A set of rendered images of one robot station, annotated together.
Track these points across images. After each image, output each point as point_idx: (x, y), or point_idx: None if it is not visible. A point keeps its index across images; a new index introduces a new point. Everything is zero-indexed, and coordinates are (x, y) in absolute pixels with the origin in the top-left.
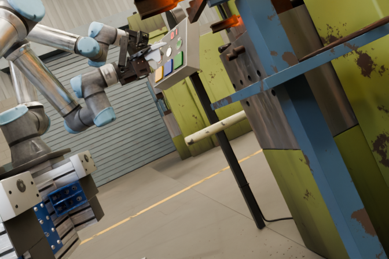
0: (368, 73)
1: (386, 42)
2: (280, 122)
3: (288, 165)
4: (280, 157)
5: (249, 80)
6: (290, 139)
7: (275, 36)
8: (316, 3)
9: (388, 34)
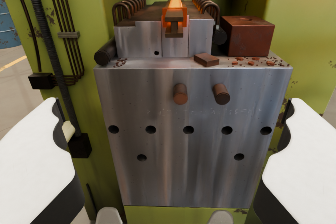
0: (282, 125)
1: (321, 109)
2: (216, 185)
3: (183, 220)
4: (172, 214)
5: (183, 131)
6: (221, 200)
7: None
8: (279, 49)
9: (327, 104)
